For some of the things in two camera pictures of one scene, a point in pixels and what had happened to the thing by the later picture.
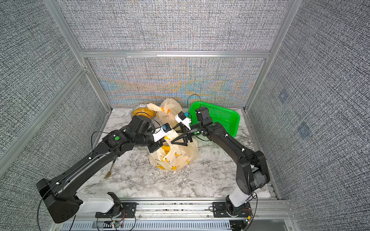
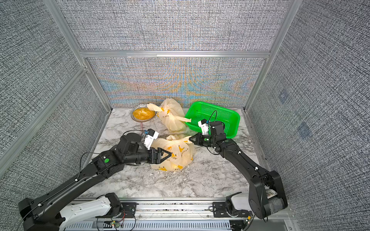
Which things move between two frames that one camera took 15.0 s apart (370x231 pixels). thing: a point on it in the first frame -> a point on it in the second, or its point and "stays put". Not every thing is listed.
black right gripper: x=189 y=134 -> x=199 y=139
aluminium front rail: x=270 y=215 stays put
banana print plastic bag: x=173 y=157 stays put
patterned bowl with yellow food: x=143 y=109 stays put
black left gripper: x=157 y=145 -> x=157 y=159
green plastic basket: x=229 y=119 stays put
